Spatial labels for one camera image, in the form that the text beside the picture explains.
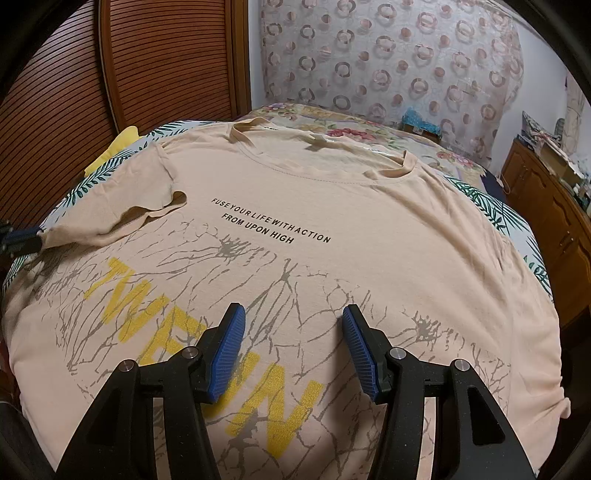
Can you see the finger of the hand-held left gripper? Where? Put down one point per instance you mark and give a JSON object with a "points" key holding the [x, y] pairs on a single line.
{"points": [[23, 241]]}

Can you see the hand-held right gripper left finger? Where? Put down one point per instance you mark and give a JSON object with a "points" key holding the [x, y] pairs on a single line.
{"points": [[226, 350]]}

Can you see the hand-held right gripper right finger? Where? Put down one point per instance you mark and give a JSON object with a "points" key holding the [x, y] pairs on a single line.
{"points": [[360, 350]]}

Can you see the peach printed t-shirt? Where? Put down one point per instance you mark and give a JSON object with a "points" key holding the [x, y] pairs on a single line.
{"points": [[295, 207]]}

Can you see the yellow cloth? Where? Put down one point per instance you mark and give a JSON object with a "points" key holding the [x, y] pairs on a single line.
{"points": [[121, 141]]}

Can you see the leaf and floral print blanket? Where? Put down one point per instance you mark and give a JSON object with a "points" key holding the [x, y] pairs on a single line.
{"points": [[487, 198]]}

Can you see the dark cloth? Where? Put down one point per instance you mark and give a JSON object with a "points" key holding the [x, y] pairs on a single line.
{"points": [[23, 443]]}

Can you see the navy bedsheet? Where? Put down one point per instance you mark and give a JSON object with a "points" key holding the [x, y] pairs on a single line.
{"points": [[491, 182]]}

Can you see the wooden louvred wardrobe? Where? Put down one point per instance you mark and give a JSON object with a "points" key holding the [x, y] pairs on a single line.
{"points": [[161, 69]]}

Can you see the wooden dresser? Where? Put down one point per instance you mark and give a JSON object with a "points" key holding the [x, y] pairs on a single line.
{"points": [[545, 207]]}

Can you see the blue patterned box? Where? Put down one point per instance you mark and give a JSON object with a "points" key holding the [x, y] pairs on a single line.
{"points": [[418, 121]]}

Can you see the open cardboard box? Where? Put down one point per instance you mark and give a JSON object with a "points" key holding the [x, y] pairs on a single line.
{"points": [[561, 159]]}

